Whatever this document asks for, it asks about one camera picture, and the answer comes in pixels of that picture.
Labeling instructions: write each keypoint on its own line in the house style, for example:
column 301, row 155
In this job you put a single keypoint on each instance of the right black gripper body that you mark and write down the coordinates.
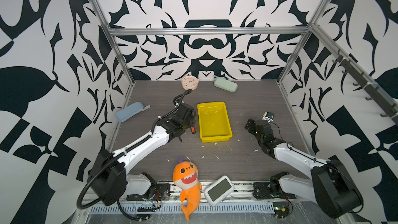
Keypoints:
column 253, row 129

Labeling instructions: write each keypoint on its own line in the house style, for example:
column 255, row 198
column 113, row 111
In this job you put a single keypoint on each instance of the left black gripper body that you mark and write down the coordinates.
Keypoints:
column 190, row 123

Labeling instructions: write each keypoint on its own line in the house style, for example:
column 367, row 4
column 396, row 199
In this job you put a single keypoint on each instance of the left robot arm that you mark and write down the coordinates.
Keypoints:
column 107, row 180

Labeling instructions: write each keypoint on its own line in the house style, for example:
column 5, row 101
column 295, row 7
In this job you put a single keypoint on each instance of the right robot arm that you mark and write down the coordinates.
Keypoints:
column 327, row 182

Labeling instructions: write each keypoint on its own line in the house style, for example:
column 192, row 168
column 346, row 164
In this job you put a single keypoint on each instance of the yellow plastic bin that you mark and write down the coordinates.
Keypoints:
column 214, row 122

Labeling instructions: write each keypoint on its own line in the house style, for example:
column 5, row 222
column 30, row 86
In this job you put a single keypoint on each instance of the beige round clock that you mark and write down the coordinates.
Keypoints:
column 189, row 82

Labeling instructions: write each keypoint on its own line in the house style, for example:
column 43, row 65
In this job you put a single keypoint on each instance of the green glasses case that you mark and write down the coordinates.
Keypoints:
column 225, row 84

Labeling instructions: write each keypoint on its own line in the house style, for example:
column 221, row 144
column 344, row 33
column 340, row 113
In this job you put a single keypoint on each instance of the orange shark plush toy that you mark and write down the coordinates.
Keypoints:
column 185, row 176

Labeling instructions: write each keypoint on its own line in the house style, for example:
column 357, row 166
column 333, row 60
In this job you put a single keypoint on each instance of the blue glasses case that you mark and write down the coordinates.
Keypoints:
column 130, row 111

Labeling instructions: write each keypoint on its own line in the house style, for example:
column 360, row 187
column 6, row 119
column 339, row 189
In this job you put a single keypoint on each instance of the white digital timer display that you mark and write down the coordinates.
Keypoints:
column 219, row 190

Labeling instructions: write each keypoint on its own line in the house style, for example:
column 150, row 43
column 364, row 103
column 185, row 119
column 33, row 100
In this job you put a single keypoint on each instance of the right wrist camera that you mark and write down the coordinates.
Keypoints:
column 268, row 116

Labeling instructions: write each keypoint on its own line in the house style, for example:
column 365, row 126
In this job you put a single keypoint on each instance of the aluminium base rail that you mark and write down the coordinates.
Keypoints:
column 242, row 197

